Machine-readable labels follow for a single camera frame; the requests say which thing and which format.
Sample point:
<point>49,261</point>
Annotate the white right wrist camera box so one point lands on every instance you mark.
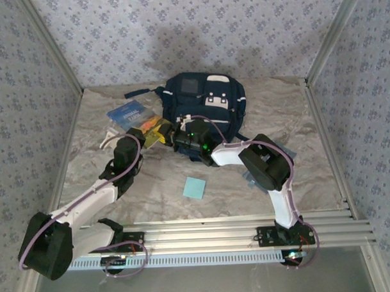
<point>184,119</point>

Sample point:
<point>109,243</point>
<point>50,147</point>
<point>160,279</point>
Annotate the aluminium corner post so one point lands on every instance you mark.
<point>333,35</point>
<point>53,45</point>

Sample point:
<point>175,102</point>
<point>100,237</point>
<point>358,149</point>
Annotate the navy blue school backpack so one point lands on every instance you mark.
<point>193,101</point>

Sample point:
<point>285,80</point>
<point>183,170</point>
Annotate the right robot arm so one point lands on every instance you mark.
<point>263,163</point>

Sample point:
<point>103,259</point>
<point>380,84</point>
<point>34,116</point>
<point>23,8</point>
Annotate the Animal Farm paperback book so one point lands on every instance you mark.
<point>130,114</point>

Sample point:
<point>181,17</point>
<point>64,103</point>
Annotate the light blue sticky note pad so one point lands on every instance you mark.
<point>194,187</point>

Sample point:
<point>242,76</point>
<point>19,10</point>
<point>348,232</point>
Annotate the small controller board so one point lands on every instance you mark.
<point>293,254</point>
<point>114,261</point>

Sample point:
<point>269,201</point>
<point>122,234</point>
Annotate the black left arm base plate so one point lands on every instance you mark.
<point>137,247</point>

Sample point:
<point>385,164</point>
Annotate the translucent grey-blue pencil case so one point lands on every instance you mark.
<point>288,152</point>

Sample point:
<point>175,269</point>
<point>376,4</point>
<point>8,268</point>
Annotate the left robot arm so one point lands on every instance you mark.
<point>88,201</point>

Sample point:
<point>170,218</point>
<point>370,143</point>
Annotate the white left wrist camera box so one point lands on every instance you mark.
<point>111,138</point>

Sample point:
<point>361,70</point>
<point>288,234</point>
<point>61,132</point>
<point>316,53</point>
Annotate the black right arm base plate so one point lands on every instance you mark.
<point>265,241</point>

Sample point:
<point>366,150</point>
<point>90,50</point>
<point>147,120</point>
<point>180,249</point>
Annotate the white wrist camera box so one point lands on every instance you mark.
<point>111,138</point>
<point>184,119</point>

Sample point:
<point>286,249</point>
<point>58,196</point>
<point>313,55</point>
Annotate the aluminium front frame rails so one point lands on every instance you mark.
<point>201,235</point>

